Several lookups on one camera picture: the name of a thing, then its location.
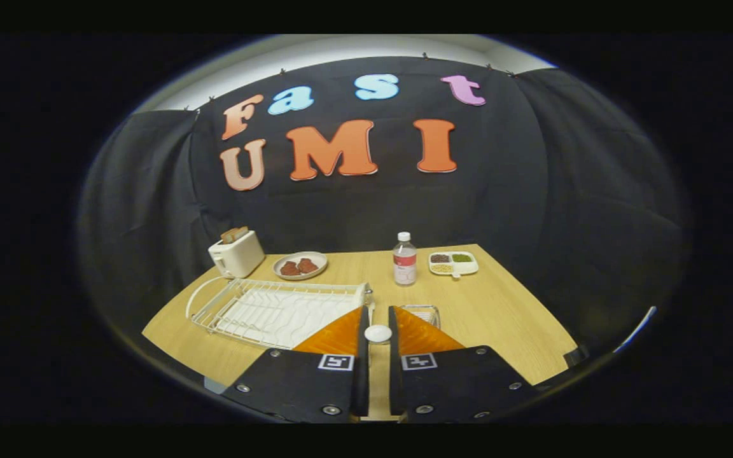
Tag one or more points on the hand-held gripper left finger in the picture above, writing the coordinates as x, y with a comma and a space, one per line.
296, 388

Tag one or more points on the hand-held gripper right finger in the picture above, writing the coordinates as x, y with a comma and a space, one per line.
462, 385

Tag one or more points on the metal mesh basket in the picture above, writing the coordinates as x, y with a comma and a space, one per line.
427, 313

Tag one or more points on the beige plate with meat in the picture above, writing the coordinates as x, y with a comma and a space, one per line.
322, 262

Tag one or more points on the black table clamp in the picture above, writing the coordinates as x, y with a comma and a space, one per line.
575, 356

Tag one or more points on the red meat piece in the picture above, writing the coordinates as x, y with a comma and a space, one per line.
307, 266
289, 269

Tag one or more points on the white divided tray with beans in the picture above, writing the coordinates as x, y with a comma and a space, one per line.
471, 266

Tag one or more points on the clear bottle red label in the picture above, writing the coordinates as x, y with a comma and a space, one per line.
404, 264

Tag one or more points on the white toaster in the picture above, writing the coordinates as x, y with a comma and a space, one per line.
239, 256

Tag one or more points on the brown toast slice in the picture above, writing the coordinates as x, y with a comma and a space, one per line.
234, 234

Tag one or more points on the white and blue device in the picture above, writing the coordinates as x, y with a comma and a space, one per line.
637, 327

